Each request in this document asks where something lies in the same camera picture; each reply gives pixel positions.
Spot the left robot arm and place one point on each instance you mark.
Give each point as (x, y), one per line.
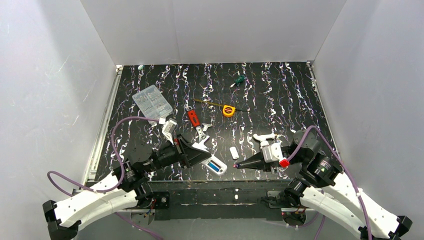
(125, 187)

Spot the red adjustable wrench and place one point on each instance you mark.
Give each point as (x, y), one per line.
(193, 118)

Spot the green handled screwdriver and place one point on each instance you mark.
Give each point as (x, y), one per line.
(240, 79)

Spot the yellow tape measure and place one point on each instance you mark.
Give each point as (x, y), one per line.
(227, 110)

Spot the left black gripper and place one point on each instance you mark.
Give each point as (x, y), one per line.
(180, 151)

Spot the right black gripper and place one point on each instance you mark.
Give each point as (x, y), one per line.
(286, 150)

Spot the clear plastic screw box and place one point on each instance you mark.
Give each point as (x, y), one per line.
(153, 105)

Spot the white battery cover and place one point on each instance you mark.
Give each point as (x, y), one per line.
(234, 152)

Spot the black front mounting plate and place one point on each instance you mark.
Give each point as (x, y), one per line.
(240, 199)

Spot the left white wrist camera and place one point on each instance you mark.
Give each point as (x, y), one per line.
(168, 127)

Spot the blue AAA battery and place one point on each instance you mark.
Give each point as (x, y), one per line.
(214, 166)

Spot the white plastic faucet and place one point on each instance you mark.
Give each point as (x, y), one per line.
(264, 139)

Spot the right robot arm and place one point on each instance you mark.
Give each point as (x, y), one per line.
(324, 185)

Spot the white remote control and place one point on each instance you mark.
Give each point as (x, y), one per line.
(223, 166)

